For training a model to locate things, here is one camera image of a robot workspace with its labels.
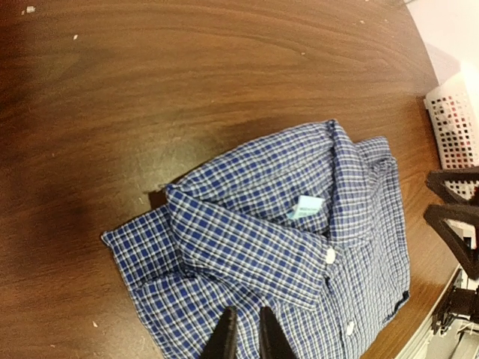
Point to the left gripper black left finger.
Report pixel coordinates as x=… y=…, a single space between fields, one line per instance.
x=222 y=343

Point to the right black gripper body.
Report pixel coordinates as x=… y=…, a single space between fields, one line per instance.
x=455 y=208

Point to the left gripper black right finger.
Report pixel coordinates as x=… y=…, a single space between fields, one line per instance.
x=273 y=343

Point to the blue small-check long sleeve shirt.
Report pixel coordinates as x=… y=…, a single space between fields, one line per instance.
x=304 y=221

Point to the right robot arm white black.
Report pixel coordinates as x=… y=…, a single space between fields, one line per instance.
x=457 y=302

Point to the white plastic basket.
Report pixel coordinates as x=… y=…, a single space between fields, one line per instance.
x=464 y=83

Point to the front aluminium rail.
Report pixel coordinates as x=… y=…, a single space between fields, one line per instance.
x=451 y=328

